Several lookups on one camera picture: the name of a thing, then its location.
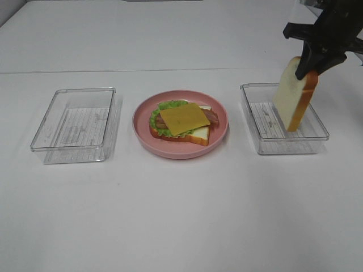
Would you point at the clear right plastic tray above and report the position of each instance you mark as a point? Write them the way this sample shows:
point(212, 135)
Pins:
point(267, 130)

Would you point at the green lettuce leaf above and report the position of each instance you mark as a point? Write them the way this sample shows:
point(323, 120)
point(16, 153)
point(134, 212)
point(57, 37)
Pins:
point(165, 132)

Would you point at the bread slice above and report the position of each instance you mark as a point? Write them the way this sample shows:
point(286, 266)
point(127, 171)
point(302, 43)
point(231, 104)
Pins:
point(200, 136)
point(293, 95)

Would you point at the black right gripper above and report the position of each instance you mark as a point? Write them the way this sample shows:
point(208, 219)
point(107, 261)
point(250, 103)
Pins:
point(337, 27)

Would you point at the pink round plate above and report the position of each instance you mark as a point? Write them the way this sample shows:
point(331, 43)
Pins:
point(178, 150)

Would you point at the clear left plastic tray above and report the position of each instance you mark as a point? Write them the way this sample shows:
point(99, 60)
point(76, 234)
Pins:
point(77, 127)

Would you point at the clear plastic tray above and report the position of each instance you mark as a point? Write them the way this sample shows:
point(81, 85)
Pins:
point(267, 130)
point(77, 127)

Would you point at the bacon strip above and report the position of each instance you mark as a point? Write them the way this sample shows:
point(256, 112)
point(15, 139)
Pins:
point(211, 116)

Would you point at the yellow cheese slice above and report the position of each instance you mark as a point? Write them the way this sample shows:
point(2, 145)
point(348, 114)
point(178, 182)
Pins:
point(184, 118)

